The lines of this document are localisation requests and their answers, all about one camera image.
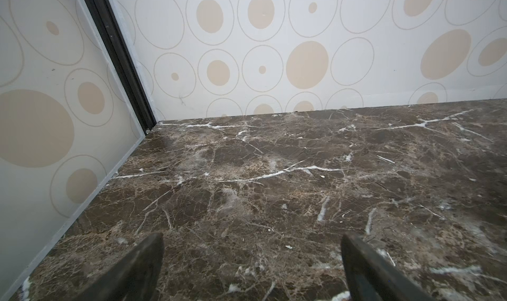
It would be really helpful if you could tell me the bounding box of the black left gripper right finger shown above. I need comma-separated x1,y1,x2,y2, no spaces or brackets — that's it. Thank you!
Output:
341,232,433,301

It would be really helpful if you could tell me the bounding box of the black corner frame post left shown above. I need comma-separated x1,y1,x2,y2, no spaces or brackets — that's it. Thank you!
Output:
84,0,157,133

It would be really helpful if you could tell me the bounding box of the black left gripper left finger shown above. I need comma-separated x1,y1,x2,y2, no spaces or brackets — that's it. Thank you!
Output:
75,233,165,300

